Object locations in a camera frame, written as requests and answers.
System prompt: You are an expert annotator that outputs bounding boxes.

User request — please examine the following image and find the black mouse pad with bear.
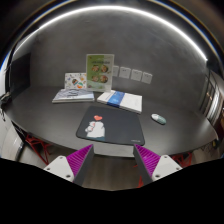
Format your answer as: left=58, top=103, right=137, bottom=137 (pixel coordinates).
left=76, top=106, right=145, bottom=145

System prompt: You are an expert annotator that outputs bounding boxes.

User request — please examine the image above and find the grey striped book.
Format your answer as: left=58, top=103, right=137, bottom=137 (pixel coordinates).
left=52, top=89, right=95, bottom=103

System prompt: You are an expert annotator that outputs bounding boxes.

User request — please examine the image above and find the white wall socket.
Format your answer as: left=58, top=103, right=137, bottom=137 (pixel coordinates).
left=131, top=69, right=142, bottom=81
left=142, top=72, right=153, bottom=84
left=119, top=67, right=131, bottom=79
left=113, top=65, right=119, bottom=77

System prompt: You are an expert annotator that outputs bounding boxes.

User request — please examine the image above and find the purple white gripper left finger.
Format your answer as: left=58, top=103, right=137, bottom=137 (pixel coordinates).
left=44, top=145, right=94, bottom=186

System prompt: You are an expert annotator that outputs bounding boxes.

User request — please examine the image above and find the white green computer mouse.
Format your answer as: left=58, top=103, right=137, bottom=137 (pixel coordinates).
left=151, top=114, right=166, bottom=125

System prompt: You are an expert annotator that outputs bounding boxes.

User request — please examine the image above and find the white colourful patterned card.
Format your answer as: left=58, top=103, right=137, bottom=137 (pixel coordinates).
left=64, top=73, right=87, bottom=89

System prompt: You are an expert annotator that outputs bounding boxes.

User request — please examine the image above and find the red metal table leg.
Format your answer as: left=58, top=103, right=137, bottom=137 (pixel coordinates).
left=173, top=152, right=192, bottom=168
left=25, top=134, right=50, bottom=165

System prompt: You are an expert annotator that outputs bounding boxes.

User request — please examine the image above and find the red metal table leg right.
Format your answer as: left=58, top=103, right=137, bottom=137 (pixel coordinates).
left=173, top=152, right=192, bottom=168

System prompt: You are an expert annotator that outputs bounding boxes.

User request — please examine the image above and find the green menu stand sign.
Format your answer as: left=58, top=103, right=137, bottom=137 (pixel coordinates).
left=86, top=54, right=114, bottom=92

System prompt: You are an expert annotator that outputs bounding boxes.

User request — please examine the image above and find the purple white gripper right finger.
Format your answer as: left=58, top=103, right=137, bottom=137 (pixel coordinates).
left=133, top=144, right=182, bottom=185

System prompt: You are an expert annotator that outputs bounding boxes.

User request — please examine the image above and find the white book with blue band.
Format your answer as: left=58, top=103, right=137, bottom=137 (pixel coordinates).
left=97, top=90, right=142, bottom=113

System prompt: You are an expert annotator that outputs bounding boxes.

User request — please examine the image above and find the red metal table leg left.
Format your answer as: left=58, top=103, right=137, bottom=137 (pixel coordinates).
left=25, top=134, right=50, bottom=165

